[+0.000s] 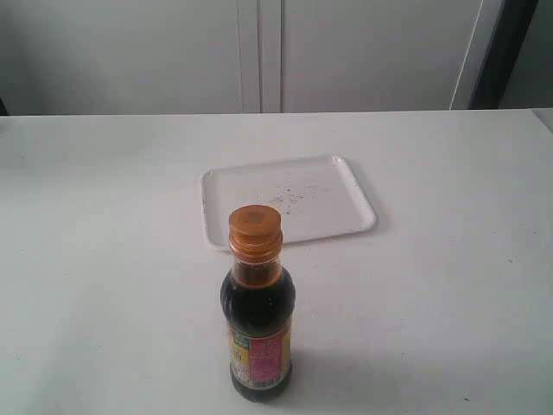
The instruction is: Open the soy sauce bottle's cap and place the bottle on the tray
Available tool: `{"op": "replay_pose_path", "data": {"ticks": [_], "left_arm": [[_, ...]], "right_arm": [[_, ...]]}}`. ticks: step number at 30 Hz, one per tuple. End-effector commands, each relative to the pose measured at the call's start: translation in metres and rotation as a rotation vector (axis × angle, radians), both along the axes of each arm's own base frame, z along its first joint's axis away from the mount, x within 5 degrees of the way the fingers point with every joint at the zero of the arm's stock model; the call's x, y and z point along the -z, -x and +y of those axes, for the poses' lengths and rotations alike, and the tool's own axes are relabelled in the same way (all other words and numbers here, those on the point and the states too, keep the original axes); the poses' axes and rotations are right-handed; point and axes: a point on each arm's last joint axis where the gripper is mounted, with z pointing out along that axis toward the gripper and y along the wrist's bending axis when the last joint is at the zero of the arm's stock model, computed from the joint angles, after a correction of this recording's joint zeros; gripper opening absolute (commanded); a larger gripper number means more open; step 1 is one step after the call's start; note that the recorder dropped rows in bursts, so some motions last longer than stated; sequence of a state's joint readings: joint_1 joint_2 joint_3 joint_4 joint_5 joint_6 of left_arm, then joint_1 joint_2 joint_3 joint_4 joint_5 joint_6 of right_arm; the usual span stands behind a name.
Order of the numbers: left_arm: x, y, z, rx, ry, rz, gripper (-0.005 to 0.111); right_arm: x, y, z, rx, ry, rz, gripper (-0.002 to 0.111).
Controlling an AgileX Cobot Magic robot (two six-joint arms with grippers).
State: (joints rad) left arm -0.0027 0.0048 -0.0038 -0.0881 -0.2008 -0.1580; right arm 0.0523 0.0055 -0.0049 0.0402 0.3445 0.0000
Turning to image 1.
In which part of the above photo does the dark door frame post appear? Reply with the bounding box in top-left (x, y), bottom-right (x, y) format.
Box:
top-left (468, 0), bottom-right (538, 110)

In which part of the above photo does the white rectangular plastic tray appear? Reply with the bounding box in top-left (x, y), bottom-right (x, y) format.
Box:
top-left (200, 155), bottom-right (378, 251)

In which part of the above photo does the dark soy sauce bottle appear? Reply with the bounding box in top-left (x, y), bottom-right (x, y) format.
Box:
top-left (219, 205), bottom-right (296, 402)

